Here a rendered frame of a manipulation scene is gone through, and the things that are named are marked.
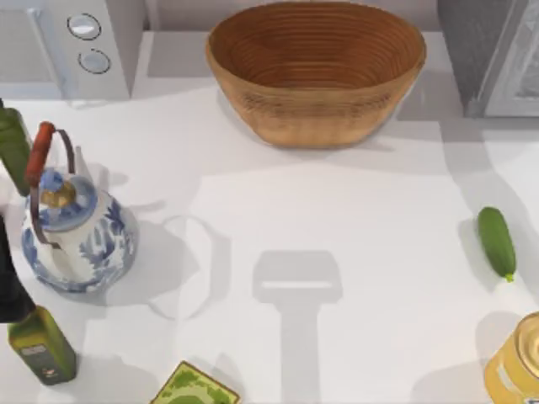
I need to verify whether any green patterned coaster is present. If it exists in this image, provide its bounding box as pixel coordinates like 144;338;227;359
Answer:
149;360;242;404

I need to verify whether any blue and white teapot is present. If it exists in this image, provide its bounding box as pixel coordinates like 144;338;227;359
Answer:
20;120;140;295

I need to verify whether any dark green bottle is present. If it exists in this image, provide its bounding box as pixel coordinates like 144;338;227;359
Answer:
0;98;35;198

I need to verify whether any small microwave knob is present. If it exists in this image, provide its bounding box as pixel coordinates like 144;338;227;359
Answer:
77;47;113;75

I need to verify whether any pale microwave oven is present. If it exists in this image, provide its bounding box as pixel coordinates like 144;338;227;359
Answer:
0;0;147;102

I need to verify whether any green bottle with black neck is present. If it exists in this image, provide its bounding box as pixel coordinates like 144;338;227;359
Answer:
0;210;78;386

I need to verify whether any green cucumber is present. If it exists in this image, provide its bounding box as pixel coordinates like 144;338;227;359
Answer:
477;205;517;283

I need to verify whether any yellow can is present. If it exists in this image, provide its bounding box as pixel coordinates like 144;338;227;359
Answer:
483;311;539;404

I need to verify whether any brown woven basket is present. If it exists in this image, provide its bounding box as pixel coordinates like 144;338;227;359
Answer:
205;1;427;149

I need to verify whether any large microwave knob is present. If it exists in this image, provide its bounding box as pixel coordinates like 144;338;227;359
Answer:
67;12;103;42

